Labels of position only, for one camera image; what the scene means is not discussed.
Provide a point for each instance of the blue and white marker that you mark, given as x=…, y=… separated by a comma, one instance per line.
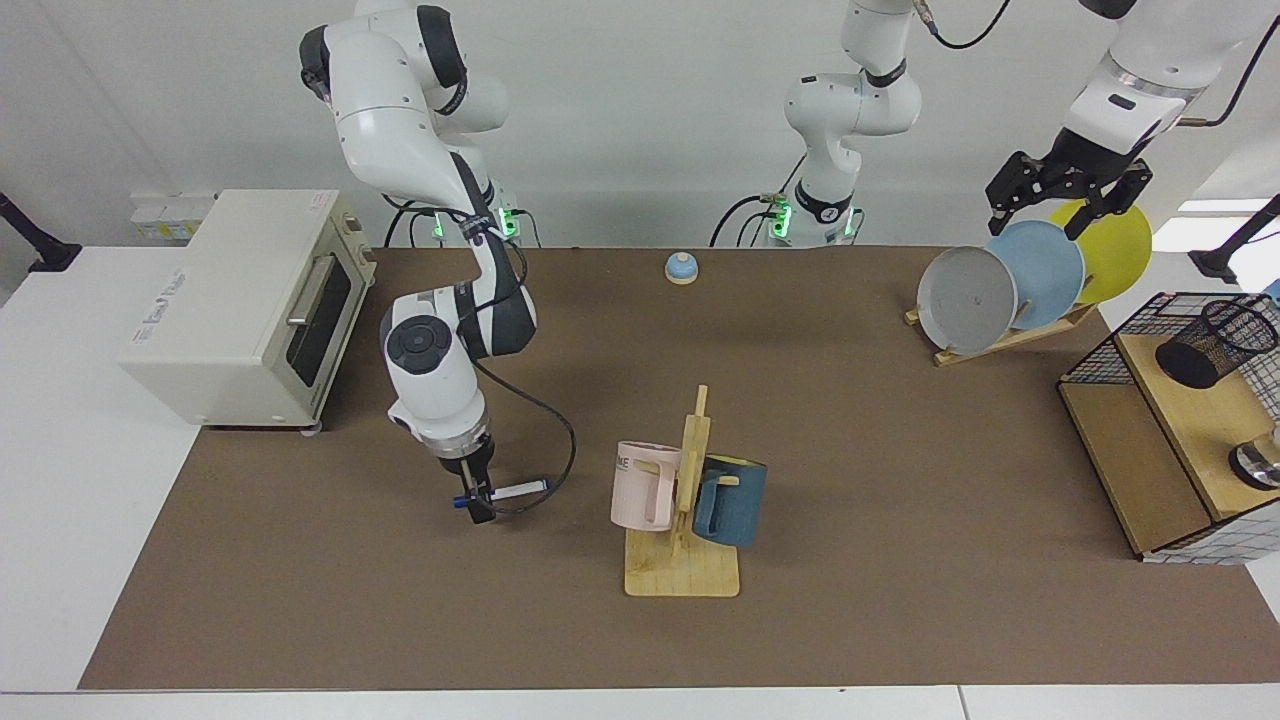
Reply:
x=520, y=490

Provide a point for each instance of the black mesh pen holder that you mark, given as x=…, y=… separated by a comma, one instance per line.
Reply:
x=1200, y=355

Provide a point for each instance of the yellow plate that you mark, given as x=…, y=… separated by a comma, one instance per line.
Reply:
x=1120, y=255

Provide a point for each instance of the light blue plate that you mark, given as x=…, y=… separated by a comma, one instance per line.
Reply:
x=1045, y=270

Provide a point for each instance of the grey plate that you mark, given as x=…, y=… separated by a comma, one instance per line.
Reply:
x=965, y=300

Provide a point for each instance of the pink mug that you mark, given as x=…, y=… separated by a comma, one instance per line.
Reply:
x=630, y=490

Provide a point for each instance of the wooden plate rack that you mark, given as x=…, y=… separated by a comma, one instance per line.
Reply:
x=1000, y=343

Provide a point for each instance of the wooden cup stand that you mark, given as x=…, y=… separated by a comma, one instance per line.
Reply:
x=680, y=580

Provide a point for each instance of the dark teal mug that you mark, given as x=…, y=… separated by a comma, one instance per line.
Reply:
x=740, y=500

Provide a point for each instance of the small blue round bell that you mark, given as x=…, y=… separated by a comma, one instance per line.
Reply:
x=681, y=266

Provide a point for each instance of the pale toaster oven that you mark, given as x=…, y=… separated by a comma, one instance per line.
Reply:
x=240, y=280

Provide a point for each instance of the glass lid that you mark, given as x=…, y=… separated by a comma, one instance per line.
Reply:
x=1255, y=465

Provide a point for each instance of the brown table cloth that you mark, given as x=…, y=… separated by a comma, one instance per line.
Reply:
x=900, y=600

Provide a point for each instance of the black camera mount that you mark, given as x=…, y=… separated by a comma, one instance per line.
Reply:
x=45, y=255
x=1215, y=262

